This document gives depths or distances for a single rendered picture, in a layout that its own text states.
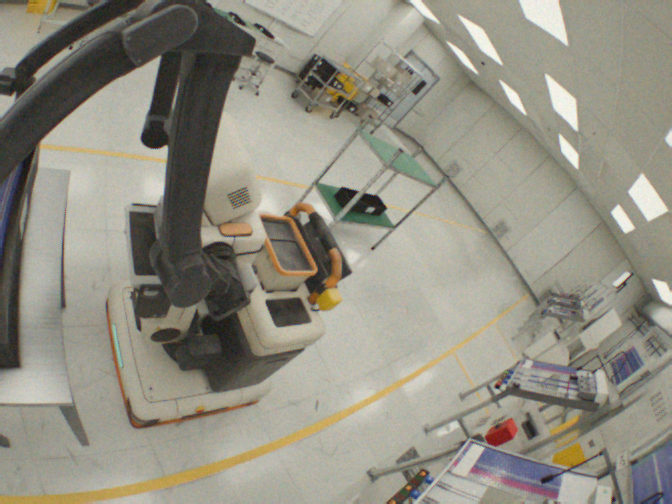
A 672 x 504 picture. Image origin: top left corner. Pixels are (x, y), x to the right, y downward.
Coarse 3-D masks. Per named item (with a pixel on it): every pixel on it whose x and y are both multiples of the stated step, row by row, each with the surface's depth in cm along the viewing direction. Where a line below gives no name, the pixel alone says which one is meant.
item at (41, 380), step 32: (32, 192) 59; (64, 192) 68; (32, 224) 55; (64, 224) 82; (32, 256) 52; (32, 288) 48; (64, 288) 103; (32, 320) 45; (32, 352) 41; (64, 352) 47; (0, 384) 31; (32, 384) 37; (64, 384) 43; (64, 416) 47
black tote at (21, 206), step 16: (32, 160) 49; (32, 176) 52; (16, 192) 50; (16, 208) 49; (16, 224) 40; (16, 240) 40; (16, 256) 41; (16, 272) 41; (0, 288) 38; (16, 288) 41; (0, 304) 37; (16, 304) 40; (0, 320) 35; (16, 320) 38; (0, 336) 34; (16, 336) 36; (0, 352) 29; (16, 352) 34
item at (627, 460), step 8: (464, 440) 130; (480, 440) 124; (656, 440) 56; (664, 440) 53; (648, 448) 57; (656, 448) 55; (624, 456) 70; (632, 456) 62; (640, 456) 60; (616, 464) 70; (624, 464) 65; (632, 464) 60; (368, 472) 160; (416, 472) 142; (424, 488) 136; (632, 488) 47; (632, 496) 43
